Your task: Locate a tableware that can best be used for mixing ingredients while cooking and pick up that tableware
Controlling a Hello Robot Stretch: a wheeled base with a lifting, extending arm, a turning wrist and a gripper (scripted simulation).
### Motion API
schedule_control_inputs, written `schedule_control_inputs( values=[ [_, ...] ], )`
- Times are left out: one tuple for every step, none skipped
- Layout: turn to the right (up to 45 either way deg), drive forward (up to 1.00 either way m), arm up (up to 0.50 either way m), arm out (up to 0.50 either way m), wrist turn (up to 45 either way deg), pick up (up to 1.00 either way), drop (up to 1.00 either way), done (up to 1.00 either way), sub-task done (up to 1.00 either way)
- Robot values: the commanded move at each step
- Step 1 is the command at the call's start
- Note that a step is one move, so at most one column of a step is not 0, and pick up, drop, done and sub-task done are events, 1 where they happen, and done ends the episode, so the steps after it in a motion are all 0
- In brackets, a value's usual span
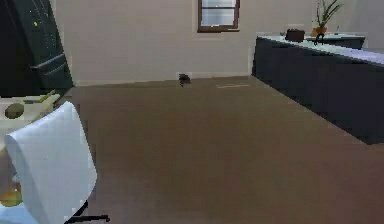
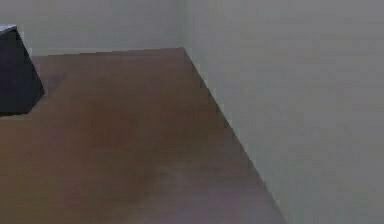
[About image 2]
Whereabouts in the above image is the black cabinet with pale top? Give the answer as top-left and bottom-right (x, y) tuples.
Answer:
(0, 23), (46, 118)

